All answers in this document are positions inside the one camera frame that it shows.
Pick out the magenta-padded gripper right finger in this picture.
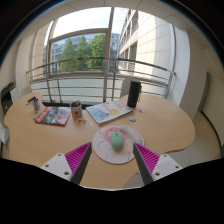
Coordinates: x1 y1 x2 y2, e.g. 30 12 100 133
132 142 184 186

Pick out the metal balcony railing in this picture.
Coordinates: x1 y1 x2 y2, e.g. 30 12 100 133
25 57 177 104

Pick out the red and black magazine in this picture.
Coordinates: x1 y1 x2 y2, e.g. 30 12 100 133
34 105 72 127

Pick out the mint green computer mouse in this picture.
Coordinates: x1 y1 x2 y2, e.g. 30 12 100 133
109 131 125 151

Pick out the small clear jar, dark lid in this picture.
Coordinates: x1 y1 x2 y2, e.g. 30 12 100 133
27 96 42 112

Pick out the black cylindrical drink bottle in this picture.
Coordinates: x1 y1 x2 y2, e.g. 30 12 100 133
126 80 143 108

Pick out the blue and white magazine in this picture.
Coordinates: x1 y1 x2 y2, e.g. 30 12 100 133
85 99 134 126

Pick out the small white-red plant pot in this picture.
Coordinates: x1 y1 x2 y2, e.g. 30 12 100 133
69 100 84 118

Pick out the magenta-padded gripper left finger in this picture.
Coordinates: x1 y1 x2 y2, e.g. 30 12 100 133
40 142 93 185

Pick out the white chair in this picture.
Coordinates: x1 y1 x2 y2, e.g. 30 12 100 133
119 78 131 100

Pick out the round pink printed mouse pad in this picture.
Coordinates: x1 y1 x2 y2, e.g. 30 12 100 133
91 124 145 165

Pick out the small brownish trinket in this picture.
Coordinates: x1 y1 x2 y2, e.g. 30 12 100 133
75 118 88 127

